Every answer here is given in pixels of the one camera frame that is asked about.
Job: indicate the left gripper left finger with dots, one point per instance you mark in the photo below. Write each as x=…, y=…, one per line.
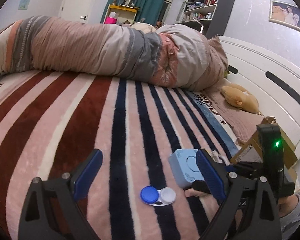
x=50, y=209

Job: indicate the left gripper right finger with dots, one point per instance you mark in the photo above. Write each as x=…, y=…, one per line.
x=247, y=207

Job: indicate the light blue square device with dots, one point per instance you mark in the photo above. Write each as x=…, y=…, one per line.
x=184, y=167

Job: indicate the person's right hand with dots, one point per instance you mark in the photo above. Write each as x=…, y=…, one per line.
x=285, y=206

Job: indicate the brown cardboard box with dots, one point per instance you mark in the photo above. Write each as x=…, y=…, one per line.
x=266, y=153

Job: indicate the pink ribbed pillow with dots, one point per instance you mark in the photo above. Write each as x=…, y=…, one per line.
x=243, y=123

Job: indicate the white bed headboard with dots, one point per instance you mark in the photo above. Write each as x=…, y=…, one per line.
x=272, y=79

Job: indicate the tan plush toy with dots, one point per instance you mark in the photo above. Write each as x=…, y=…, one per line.
x=240, y=98

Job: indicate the blue white contact lens case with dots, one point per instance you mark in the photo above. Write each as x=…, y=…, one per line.
x=163, y=197

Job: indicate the green plush toy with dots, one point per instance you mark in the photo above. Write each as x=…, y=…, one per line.
x=226, y=72

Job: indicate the rolled pink grey quilt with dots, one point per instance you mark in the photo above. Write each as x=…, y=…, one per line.
x=172, y=56

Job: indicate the dark bookshelf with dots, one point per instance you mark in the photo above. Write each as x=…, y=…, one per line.
x=209, y=17

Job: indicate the pink bag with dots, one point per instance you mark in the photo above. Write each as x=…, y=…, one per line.
x=111, y=18

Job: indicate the white door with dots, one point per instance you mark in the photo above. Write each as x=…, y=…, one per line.
x=76, y=10

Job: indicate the yellow side table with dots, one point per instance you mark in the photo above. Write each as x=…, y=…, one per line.
x=125, y=15

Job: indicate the white adapter with cable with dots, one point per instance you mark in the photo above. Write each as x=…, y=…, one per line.
x=219, y=158

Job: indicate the framed wall photo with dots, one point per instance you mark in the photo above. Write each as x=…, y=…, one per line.
x=285, y=14

